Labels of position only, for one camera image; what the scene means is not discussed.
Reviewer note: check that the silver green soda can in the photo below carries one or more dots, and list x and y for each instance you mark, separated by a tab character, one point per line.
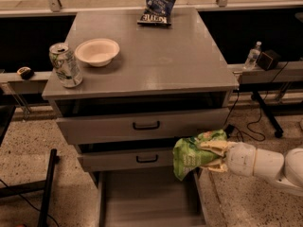
64	62

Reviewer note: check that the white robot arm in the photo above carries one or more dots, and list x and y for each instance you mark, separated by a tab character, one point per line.
283	171

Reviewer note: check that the small tape measure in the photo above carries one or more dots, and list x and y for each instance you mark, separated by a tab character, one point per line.
25	72

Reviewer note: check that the black power adapter with cable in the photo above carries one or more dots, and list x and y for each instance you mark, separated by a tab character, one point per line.
240	134

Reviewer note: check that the clear plastic water bottle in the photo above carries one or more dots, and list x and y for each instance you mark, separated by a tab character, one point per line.
252	57

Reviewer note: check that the white paper bowl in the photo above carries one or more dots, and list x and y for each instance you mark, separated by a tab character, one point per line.
97	52

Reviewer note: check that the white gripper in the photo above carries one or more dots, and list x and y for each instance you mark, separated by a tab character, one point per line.
241	158

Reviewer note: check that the green rice chip bag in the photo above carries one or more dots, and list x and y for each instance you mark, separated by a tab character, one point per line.
187	155

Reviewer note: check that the grey drawer cabinet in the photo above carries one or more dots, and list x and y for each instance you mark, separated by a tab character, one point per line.
156	70

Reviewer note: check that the blue kettle chip bag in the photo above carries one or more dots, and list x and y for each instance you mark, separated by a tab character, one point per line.
157	13

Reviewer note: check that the grey middle drawer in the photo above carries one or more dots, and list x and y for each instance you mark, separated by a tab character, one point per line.
126	159

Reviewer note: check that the grey side shelf rail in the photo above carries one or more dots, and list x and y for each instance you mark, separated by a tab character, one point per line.
284	72

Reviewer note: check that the grey top drawer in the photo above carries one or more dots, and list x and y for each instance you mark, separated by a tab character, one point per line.
139	126

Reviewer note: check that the black stand left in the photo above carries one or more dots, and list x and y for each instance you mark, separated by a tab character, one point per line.
44	185

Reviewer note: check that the small black box speaker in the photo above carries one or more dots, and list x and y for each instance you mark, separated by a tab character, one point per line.
268	60

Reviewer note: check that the grey open bottom drawer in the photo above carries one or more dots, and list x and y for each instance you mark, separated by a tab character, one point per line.
150	197

